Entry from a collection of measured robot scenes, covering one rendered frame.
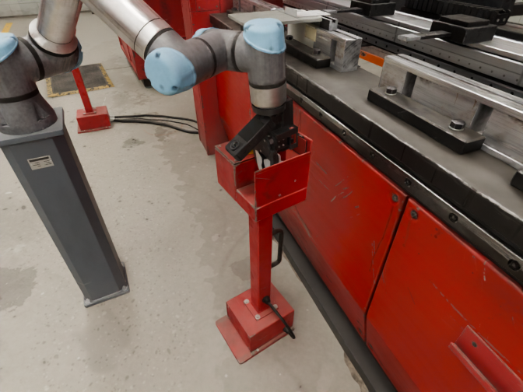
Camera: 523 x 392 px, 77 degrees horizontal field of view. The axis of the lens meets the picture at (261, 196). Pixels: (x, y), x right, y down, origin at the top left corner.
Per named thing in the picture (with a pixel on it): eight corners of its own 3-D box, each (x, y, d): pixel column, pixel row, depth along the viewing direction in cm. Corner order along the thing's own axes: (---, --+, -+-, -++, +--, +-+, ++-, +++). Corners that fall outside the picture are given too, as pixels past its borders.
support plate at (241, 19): (227, 17, 112) (227, 13, 111) (296, 12, 120) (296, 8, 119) (246, 28, 99) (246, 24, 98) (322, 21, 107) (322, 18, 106)
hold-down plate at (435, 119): (366, 99, 86) (368, 88, 84) (383, 96, 87) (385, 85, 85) (460, 155, 64) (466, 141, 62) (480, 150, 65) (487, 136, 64)
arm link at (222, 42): (173, 33, 62) (221, 38, 57) (208, 22, 69) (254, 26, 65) (180, 76, 67) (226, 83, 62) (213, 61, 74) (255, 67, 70)
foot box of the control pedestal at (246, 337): (214, 323, 131) (211, 305, 124) (266, 293, 142) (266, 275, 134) (240, 365, 118) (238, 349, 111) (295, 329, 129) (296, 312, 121)
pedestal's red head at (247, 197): (217, 183, 93) (211, 124, 82) (264, 166, 100) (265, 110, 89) (255, 223, 80) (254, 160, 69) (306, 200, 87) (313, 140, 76)
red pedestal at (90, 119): (78, 123, 270) (34, 8, 218) (110, 117, 277) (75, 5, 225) (77, 134, 255) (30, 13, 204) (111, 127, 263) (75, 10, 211)
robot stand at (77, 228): (85, 308, 136) (-12, 143, 88) (82, 276, 149) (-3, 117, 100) (130, 292, 142) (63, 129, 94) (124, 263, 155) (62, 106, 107)
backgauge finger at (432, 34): (385, 40, 90) (390, 19, 87) (456, 31, 98) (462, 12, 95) (416, 50, 82) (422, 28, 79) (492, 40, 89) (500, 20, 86)
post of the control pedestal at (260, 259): (250, 302, 124) (247, 189, 91) (262, 296, 127) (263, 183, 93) (258, 313, 121) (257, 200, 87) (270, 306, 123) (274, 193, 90)
